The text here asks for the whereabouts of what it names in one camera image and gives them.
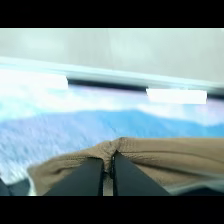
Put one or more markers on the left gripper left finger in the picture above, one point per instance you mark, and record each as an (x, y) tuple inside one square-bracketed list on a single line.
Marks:
[(83, 180)]

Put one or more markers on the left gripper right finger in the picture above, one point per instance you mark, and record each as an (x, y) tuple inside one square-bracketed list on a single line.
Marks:
[(133, 178)]

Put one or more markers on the brown garment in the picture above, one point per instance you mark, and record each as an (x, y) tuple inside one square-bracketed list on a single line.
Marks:
[(160, 156)]

